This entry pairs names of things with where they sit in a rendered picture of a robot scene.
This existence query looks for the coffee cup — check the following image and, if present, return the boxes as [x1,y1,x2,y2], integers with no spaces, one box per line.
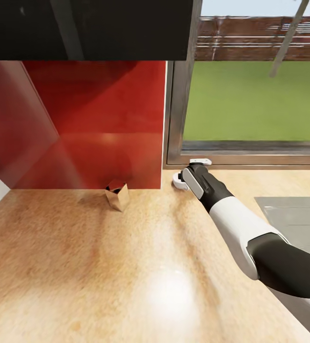
[173,172,190,191]

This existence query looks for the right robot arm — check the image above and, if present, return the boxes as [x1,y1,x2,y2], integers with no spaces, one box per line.
[178,159,310,332]

